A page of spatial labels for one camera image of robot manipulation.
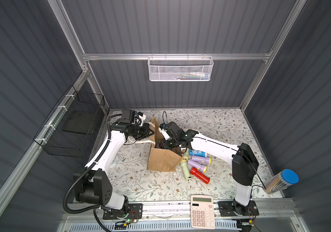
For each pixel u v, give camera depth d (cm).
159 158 77
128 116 65
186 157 90
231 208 72
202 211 72
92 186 42
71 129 74
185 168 86
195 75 92
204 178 82
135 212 72
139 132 69
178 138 65
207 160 87
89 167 43
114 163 87
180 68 124
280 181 68
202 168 86
